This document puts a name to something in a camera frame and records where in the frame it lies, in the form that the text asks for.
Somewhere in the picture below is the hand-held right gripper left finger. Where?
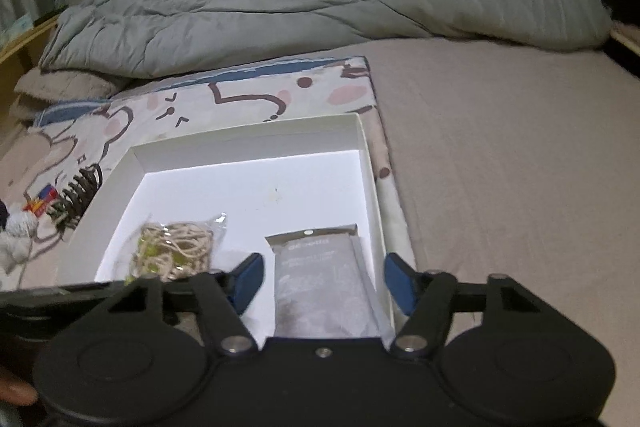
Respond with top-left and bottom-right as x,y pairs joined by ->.
97,252 -> 264,358

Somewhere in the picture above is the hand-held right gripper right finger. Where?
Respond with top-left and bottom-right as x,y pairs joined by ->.
384,253 -> 556,358

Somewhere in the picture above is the grey foil packet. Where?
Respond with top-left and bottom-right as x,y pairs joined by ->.
264,223 -> 388,340

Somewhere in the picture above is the bag of beaded cords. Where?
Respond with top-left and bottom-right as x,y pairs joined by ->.
122,212 -> 230,283

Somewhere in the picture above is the white cardboard box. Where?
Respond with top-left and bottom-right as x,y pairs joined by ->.
55,112 -> 401,343

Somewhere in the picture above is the small red blue packet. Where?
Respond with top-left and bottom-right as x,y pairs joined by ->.
24,184 -> 61,214

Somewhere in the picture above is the person's left hand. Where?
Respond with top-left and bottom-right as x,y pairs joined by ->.
0,364 -> 40,408

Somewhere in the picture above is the black spiral hair clip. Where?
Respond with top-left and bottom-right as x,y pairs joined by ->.
50,164 -> 103,228

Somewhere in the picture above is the printed cartoon blanket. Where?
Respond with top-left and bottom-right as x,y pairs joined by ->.
0,55 -> 416,290

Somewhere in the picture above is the beige pillow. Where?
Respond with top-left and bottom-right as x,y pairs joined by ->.
10,67 -> 131,122

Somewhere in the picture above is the wooden side shelf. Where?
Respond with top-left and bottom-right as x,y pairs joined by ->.
0,13 -> 68,64

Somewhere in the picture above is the tissue packet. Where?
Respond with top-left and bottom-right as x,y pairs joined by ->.
1,18 -> 35,45

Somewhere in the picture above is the grey comforter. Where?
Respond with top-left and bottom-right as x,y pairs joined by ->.
40,0 -> 613,80

